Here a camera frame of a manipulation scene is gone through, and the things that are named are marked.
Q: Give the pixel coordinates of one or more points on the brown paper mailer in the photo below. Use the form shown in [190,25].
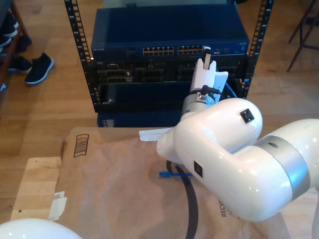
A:
[112,199]

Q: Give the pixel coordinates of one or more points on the dark sneaker white sole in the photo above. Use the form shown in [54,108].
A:
[40,67]
[5,41]
[10,25]
[21,64]

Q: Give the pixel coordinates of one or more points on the white tape strip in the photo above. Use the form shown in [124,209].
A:
[149,135]

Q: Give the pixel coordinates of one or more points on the dark metal chair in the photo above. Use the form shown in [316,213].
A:
[311,21]

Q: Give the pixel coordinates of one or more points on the white paper label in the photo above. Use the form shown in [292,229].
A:
[57,206]

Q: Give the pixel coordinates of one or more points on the blue network switch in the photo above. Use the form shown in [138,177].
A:
[149,27]

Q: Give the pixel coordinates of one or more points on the black perforated rack post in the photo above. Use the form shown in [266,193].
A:
[264,25]
[73,25]

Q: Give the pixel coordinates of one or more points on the black rack server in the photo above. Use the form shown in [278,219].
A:
[114,73]

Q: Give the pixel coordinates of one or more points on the dark blue rack unit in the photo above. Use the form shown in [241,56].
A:
[137,119]

